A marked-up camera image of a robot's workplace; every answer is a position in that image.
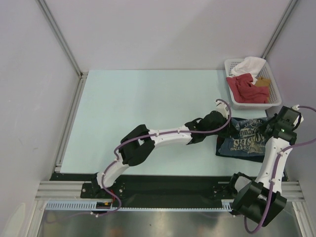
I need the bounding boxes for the tan cloth in basket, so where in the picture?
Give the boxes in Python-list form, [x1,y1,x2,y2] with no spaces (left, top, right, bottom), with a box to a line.
[255,77,271,87]

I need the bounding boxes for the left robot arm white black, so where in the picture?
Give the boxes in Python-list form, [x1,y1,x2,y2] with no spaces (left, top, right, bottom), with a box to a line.
[91,111,237,198]

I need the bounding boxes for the red tank top in basket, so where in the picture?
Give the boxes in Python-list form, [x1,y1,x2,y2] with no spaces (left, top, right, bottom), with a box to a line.
[226,73,270,104]

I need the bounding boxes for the right aluminium frame post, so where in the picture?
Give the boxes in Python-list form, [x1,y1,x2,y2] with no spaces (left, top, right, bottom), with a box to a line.
[261,0,300,59]

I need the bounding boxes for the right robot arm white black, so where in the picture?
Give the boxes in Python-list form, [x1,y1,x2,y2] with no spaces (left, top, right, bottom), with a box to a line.
[228,105,304,233]

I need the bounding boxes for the left aluminium frame post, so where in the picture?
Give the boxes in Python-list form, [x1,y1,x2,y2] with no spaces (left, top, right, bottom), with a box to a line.
[35,0,87,78]

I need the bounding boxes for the blue-grey tank top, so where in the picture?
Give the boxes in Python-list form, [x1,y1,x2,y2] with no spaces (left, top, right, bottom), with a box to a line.
[230,118,268,153]

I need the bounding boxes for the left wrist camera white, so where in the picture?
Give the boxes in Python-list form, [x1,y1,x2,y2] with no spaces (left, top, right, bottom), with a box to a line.
[215,101,229,119]

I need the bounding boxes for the navy jersey tank top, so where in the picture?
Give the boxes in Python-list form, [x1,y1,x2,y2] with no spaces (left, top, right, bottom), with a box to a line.
[215,136,265,163]

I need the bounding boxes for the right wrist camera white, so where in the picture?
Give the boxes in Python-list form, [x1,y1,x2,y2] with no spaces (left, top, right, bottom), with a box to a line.
[291,105,304,131]

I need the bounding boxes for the aluminium frame post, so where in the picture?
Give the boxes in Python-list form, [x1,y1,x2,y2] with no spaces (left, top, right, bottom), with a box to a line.
[261,0,300,59]
[35,0,87,78]

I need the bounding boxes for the white plastic laundry basket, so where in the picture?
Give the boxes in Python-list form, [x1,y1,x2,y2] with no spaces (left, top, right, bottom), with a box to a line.
[229,62,282,110]

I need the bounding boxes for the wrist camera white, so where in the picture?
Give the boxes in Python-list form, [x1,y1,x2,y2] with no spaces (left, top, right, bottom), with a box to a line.
[215,101,229,119]
[291,105,304,131]

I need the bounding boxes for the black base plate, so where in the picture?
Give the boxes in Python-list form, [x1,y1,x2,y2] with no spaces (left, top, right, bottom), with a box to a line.
[51,173,237,208]

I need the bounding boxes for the white slotted cable duct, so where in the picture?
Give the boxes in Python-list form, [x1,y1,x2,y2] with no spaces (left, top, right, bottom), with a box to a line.
[45,199,233,212]

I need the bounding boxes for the white cloth in basket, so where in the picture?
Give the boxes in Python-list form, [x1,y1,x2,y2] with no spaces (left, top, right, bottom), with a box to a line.
[230,56,266,78]

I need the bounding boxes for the aluminium rail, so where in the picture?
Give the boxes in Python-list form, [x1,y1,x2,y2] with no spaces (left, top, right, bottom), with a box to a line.
[34,180,306,202]

